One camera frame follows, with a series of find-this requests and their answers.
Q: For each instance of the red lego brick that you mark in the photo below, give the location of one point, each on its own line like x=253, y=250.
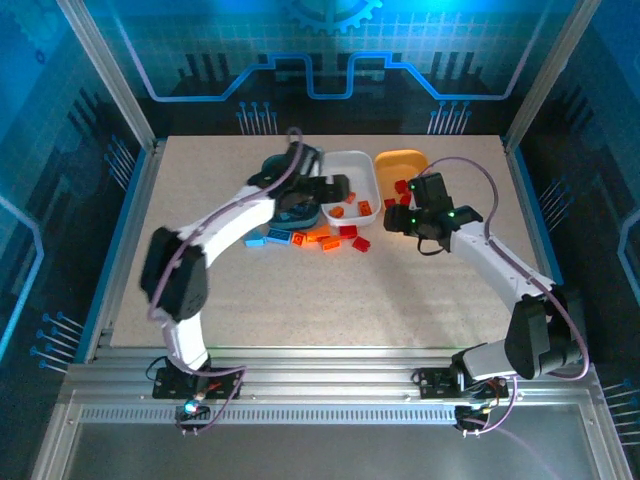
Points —
x=390, y=203
x=361, y=243
x=348, y=231
x=400, y=186
x=405, y=199

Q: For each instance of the white plastic container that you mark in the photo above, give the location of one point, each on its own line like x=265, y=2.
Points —
x=360, y=172

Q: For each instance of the long orange lego brick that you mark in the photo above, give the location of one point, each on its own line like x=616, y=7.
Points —
x=318, y=232

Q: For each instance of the dark green plastic container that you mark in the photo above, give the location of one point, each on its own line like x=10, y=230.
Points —
x=295, y=225

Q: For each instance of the yellow plastic container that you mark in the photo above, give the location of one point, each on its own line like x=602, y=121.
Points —
x=395, y=162

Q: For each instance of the long blue lego brick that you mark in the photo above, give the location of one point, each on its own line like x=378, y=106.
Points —
x=278, y=236

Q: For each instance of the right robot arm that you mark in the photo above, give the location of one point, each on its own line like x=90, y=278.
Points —
x=500, y=265

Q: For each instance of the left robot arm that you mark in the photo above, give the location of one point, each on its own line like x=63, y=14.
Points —
x=175, y=280

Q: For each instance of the grey metal panel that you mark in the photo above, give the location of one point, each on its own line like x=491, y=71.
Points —
x=325, y=455

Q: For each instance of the aluminium and blue side rail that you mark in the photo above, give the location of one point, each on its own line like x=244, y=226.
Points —
x=140, y=200
x=526, y=200

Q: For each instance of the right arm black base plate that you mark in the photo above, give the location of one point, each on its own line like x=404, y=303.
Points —
x=435, y=385

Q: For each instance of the aluminium mounting rail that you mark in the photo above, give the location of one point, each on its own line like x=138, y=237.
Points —
x=325, y=380

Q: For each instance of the aluminium frame post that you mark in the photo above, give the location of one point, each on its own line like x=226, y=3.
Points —
x=111, y=75
x=550, y=75

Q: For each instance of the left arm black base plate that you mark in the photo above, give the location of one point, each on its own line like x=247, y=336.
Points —
x=170, y=387

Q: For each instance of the aluminium frame bar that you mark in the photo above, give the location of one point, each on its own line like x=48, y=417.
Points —
x=612, y=435
x=52, y=445

